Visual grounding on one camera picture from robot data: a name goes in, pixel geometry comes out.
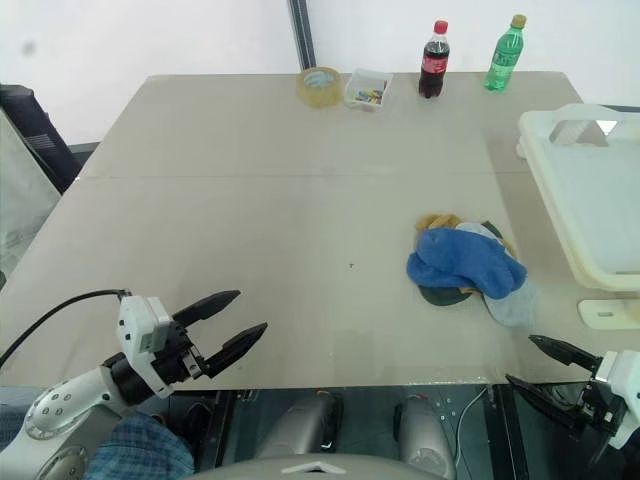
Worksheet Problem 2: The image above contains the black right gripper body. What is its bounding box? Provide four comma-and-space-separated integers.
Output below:
573, 368, 620, 444

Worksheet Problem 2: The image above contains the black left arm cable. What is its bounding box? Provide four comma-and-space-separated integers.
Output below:
0, 287, 134, 372

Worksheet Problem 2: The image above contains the grey robot torso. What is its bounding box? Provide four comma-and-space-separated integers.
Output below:
188, 451, 353, 480

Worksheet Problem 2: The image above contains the cola bottle with red cap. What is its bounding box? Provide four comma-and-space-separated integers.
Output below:
417, 19, 451, 100

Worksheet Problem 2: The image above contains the blue plaid cloth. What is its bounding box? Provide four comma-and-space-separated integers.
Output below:
85, 413, 196, 480

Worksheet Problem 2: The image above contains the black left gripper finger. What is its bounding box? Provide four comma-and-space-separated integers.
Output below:
203, 322, 270, 379
171, 288, 242, 327

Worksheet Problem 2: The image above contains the white plastic tray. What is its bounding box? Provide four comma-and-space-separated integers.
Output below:
514, 102, 640, 292

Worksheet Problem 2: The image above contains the green plastic soda bottle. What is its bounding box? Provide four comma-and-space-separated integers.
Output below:
483, 13, 528, 93

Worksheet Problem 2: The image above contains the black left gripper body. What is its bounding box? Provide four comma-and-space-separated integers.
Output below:
153, 320, 212, 387

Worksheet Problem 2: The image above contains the silver rounded robot leg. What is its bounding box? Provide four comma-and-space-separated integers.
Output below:
393, 394, 457, 480
253, 393, 345, 457

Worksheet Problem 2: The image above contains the clear packing tape roll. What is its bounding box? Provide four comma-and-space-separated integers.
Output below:
297, 66, 344, 108

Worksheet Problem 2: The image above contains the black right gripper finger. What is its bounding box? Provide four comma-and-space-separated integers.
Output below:
528, 334, 600, 374
504, 373, 587, 432

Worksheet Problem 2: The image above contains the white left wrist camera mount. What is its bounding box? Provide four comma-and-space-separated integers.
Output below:
116, 294, 175, 400

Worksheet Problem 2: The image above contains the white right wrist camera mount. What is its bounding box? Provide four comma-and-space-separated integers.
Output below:
592, 349, 640, 451

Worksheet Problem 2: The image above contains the black table frame bar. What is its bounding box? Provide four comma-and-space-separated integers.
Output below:
204, 389, 238, 472
489, 383, 532, 480

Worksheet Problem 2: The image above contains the blue fleece cloth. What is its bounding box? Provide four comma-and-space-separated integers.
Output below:
405, 227, 529, 301

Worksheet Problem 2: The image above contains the clear box of coloured clips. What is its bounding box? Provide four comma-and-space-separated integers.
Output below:
342, 67, 395, 113

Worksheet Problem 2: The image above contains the dark vertical post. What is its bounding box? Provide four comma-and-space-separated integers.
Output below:
286, 0, 319, 72

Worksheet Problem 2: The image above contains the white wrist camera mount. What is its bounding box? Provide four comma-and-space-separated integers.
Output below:
116, 294, 175, 400
592, 349, 640, 451

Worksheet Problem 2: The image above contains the white plastic latch tab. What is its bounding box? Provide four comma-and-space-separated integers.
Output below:
576, 298, 640, 329

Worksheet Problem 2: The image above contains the thin white cable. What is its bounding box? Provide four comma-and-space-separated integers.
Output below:
453, 385, 489, 458

